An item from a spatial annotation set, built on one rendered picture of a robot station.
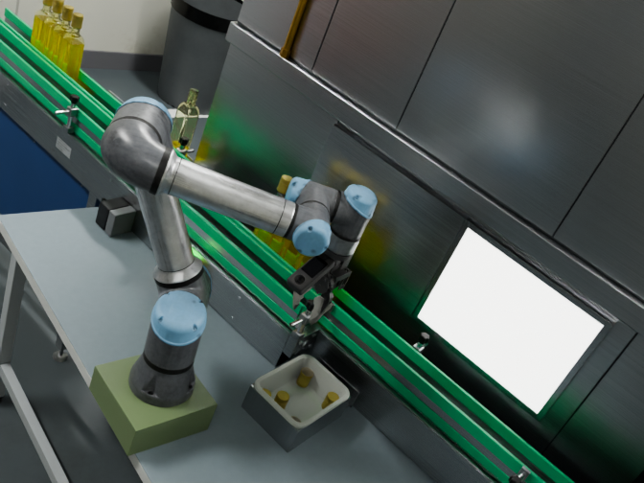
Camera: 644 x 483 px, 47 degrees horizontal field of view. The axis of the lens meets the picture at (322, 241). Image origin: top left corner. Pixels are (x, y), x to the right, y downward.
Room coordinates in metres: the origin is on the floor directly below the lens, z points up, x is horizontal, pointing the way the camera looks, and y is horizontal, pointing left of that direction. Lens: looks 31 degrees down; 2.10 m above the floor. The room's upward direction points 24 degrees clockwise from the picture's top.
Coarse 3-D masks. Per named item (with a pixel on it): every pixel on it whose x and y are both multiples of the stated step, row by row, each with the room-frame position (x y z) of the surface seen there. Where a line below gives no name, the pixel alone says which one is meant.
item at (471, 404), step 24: (24, 24) 2.46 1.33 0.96; (96, 96) 2.25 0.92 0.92; (336, 288) 1.71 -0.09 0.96; (360, 312) 1.66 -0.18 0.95; (384, 336) 1.62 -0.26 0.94; (408, 360) 1.58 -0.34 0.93; (432, 384) 1.54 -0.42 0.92; (456, 384) 1.52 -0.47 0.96; (480, 408) 1.47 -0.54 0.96; (504, 432) 1.44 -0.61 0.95; (528, 456) 1.40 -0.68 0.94; (552, 480) 1.37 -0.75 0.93
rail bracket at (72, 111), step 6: (72, 96) 2.02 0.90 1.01; (78, 96) 2.03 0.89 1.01; (72, 102) 2.01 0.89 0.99; (72, 108) 2.02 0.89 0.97; (72, 114) 2.02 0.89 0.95; (72, 120) 2.02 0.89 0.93; (66, 126) 2.02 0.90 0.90; (72, 126) 2.03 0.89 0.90; (66, 132) 2.01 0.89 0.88; (72, 132) 2.03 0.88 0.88
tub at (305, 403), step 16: (288, 368) 1.47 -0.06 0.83; (320, 368) 1.51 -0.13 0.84; (256, 384) 1.35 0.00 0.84; (272, 384) 1.42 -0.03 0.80; (288, 384) 1.48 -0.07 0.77; (320, 384) 1.50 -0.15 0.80; (336, 384) 1.48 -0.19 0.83; (272, 400) 1.32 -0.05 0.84; (288, 400) 1.42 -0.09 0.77; (304, 400) 1.45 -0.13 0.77; (320, 400) 1.47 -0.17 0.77; (288, 416) 1.30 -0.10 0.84; (304, 416) 1.39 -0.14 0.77; (320, 416) 1.34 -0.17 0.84
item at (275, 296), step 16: (0, 48) 2.25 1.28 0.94; (0, 64) 2.24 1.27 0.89; (16, 64) 2.20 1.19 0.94; (32, 80) 2.16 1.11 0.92; (48, 96) 2.11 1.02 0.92; (64, 96) 2.08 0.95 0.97; (80, 112) 2.03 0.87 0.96; (80, 128) 2.02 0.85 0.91; (96, 128) 1.99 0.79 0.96; (96, 144) 1.98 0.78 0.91; (192, 208) 1.77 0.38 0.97; (192, 224) 1.76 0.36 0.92; (208, 224) 1.73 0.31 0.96; (208, 240) 1.73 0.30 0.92; (224, 240) 1.70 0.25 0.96; (224, 256) 1.70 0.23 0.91; (240, 256) 1.67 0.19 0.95; (240, 272) 1.66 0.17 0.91; (256, 272) 1.64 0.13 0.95; (256, 288) 1.63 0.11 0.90; (272, 288) 1.60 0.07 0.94; (272, 304) 1.60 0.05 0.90; (288, 304) 1.57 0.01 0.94; (288, 320) 1.57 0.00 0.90
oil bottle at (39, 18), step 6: (48, 0) 2.34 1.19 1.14; (48, 6) 2.35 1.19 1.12; (36, 12) 2.34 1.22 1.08; (42, 12) 2.34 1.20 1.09; (48, 12) 2.35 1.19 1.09; (36, 18) 2.34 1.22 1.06; (42, 18) 2.33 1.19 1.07; (36, 24) 2.33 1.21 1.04; (42, 24) 2.32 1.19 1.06; (36, 30) 2.33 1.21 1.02; (36, 36) 2.33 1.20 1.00; (36, 42) 2.33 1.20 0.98; (36, 48) 2.32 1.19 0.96
